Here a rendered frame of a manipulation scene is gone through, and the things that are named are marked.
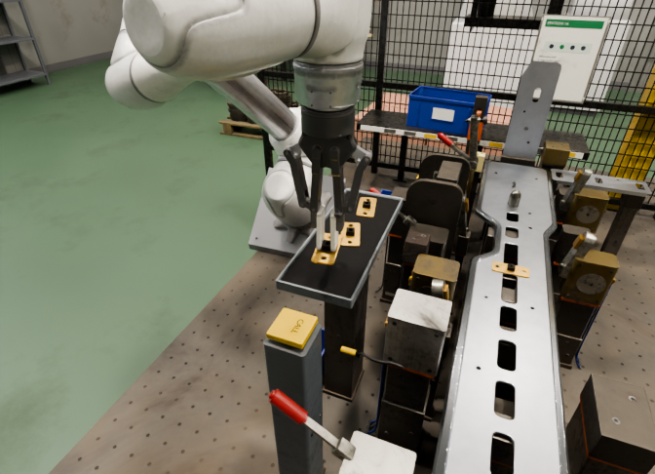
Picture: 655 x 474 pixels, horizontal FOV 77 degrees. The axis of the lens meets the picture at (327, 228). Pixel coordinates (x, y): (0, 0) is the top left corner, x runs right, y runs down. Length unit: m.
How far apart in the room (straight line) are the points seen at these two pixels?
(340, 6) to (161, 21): 0.20
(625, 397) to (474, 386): 0.23
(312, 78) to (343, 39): 0.06
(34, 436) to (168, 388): 1.09
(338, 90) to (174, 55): 0.22
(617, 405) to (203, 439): 0.83
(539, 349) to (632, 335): 0.65
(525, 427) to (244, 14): 0.70
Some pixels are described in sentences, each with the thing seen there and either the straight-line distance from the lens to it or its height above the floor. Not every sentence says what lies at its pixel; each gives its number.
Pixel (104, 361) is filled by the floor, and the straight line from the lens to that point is 2.36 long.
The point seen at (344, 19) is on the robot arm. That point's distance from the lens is 0.51.
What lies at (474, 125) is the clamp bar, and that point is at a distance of 1.41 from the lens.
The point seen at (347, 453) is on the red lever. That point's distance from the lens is 0.63.
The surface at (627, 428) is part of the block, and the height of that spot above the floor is 1.03.
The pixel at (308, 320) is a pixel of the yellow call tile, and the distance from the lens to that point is 0.65.
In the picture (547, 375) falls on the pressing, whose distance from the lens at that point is 0.88.
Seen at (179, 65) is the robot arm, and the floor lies 1.55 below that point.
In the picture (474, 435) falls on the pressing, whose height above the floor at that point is 1.00.
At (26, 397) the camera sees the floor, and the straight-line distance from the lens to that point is 2.39.
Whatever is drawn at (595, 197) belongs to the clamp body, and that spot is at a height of 1.04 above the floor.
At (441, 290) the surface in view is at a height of 1.10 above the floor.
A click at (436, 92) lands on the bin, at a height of 1.14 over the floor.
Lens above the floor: 1.63
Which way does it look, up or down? 33 degrees down
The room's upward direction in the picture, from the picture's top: straight up
